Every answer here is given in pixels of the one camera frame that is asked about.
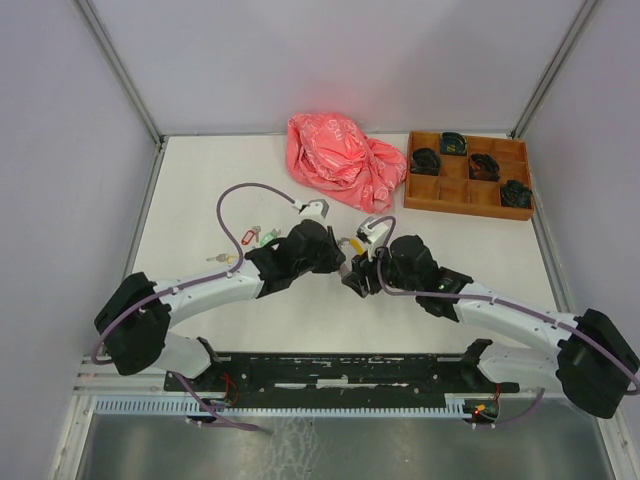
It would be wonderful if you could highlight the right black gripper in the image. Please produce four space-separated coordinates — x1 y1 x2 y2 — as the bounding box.
340 238 420 299

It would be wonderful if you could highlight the keyring with yellow blue tags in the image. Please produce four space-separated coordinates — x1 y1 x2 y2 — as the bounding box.
337 237 365 278

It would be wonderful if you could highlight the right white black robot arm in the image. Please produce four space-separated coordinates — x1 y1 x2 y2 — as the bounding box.
341 235 639 419

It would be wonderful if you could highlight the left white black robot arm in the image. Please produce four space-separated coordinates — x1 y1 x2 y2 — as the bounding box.
94 220 346 390

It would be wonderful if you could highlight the red tag key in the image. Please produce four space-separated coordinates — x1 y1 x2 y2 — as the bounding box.
240 225 262 249

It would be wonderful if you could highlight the yellow tag key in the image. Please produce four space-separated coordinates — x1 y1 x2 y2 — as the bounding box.
206 253 238 264

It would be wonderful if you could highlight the pink crumpled cloth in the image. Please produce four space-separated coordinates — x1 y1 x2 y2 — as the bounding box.
285 113 407 214

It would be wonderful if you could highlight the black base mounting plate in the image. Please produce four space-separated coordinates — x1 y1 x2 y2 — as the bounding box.
188 339 519 405

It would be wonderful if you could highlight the wooden compartment tray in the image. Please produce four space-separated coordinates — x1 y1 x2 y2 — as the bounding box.
404 131 534 221

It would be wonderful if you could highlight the dark roll left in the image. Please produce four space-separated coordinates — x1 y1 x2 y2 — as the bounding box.
410 147 442 176

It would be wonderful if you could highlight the dark roll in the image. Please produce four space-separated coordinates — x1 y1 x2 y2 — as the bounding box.
468 153 500 182
439 132 467 156
410 147 442 176
500 180 533 209

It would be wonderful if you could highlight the dark roll top middle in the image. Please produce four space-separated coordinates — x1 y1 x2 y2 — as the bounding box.
439 132 467 156

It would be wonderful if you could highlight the dark roll centre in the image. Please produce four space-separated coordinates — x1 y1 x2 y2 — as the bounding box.
468 153 500 182

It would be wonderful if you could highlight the dark roll right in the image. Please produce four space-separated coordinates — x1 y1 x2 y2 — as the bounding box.
500 180 533 209

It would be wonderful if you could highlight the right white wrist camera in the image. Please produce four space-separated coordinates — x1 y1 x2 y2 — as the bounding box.
356 215 397 261

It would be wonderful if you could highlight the white slotted cable duct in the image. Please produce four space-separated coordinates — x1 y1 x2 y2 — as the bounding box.
93 392 501 416

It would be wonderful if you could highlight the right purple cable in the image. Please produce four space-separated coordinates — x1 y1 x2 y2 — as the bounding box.
364 214 640 429

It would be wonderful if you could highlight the purple cable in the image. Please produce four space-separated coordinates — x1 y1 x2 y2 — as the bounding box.
364 214 640 429
94 182 304 432

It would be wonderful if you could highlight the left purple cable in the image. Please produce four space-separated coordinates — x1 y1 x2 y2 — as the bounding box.
94 182 304 432

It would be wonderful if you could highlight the aluminium frame rail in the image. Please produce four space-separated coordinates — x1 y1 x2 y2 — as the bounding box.
74 357 165 395

